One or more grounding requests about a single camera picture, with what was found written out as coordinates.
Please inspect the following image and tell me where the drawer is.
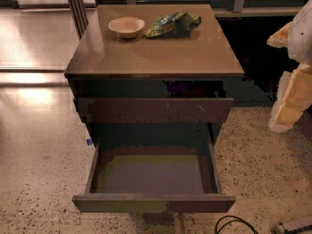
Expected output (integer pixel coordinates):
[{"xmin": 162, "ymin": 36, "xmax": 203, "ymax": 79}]
[{"xmin": 72, "ymin": 138, "xmax": 235, "ymax": 214}]

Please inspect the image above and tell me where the blue tape piece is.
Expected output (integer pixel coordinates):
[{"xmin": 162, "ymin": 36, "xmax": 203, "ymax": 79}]
[{"xmin": 86, "ymin": 138, "xmax": 93, "ymax": 146}]

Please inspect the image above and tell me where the brown wooden drawer cabinet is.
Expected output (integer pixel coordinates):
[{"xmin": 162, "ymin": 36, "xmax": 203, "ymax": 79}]
[{"xmin": 65, "ymin": 5, "xmax": 243, "ymax": 146}]

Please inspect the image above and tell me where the green chip bag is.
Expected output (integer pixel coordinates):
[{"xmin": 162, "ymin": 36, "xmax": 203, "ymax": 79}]
[{"xmin": 145, "ymin": 11, "xmax": 202, "ymax": 38}]

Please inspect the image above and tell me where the black cable on floor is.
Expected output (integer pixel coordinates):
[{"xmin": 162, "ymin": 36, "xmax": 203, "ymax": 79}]
[{"xmin": 214, "ymin": 215, "xmax": 260, "ymax": 234}]

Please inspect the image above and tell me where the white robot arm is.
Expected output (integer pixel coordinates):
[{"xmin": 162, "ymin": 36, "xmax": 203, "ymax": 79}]
[{"xmin": 267, "ymin": 0, "xmax": 312, "ymax": 133}]

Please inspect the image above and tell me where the white ceramic bowl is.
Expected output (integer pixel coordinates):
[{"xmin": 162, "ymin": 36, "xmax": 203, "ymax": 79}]
[{"xmin": 108, "ymin": 17, "xmax": 145, "ymax": 39}]

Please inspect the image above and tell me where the power strip on floor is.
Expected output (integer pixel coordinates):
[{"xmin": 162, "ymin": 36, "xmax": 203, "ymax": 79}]
[{"xmin": 270, "ymin": 215, "xmax": 312, "ymax": 234}]

